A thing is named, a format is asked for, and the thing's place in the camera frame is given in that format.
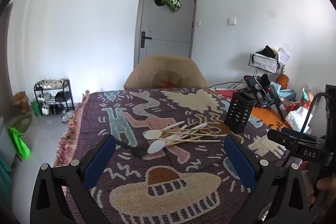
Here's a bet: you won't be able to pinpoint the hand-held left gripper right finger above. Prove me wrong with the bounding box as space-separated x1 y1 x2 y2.
224 134 311 224

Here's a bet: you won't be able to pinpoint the black wire basket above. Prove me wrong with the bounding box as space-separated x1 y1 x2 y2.
248 53 285 75

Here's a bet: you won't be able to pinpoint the orange plush toy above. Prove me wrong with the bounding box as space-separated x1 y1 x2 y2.
276 74 290 89

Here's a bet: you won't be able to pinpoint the black cloth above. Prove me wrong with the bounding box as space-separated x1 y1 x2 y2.
256 45 277 59

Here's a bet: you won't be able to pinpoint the pile of wooden chopsticks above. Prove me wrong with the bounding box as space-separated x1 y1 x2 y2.
157 122 227 147

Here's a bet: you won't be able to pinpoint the white plastic spoon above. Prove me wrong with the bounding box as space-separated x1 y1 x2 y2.
144 121 185 140
147 123 200 154

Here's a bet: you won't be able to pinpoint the black plastic fork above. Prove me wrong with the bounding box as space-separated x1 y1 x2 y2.
115 140 144 157

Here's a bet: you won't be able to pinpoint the black gooseneck cable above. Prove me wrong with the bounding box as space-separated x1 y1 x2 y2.
301 92 327 135

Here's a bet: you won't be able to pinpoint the black power cable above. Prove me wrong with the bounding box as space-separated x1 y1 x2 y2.
209 80 248 89

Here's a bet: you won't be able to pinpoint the black shoe rack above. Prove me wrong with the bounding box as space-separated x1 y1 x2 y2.
34 79 75 116

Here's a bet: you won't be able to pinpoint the teal cloth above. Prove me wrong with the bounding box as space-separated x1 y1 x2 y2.
0 153 12 198

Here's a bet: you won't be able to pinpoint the idle black gripper device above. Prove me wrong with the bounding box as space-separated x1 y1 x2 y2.
244 75 267 109
261 84 288 122

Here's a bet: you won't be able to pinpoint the group of assorted shoes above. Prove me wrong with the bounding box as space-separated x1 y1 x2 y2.
35 78 72 115

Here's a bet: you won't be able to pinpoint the black slotted utensil holder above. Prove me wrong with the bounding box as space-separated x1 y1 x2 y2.
224 92 255 134

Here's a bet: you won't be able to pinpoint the white paper sheets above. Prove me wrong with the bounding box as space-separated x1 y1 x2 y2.
277 47 291 63

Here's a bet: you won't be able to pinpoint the green patterned cushion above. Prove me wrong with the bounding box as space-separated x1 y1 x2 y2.
7 114 33 135

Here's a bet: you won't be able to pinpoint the dark green shopping bag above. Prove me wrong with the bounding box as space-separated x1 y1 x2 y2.
31 99 42 117

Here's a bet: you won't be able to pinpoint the orange printed desk mat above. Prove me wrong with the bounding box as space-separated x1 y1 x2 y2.
217 88 293 131

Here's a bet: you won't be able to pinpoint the red plastic basket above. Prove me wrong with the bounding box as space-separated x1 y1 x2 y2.
282 99 302 113

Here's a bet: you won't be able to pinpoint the bright green plastic bag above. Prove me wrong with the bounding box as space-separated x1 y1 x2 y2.
7 127 31 160

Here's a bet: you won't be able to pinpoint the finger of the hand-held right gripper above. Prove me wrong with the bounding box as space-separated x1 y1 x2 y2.
268 129 298 151
282 128 324 143

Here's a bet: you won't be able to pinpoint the person's right hand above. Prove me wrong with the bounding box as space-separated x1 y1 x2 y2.
300 162 336 208

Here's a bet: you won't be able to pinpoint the black door handle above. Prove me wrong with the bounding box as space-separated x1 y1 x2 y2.
141 31 153 47

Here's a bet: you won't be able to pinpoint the grey door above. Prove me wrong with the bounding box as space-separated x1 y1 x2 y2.
134 0 198 69

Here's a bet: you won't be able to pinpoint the beige upholstered chair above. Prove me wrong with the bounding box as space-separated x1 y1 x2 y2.
123 55 209 89

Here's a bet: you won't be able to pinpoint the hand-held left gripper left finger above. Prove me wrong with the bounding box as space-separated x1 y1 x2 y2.
30 134 117 224

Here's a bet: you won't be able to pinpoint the printed woven blanket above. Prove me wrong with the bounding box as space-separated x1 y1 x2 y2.
54 87 292 224

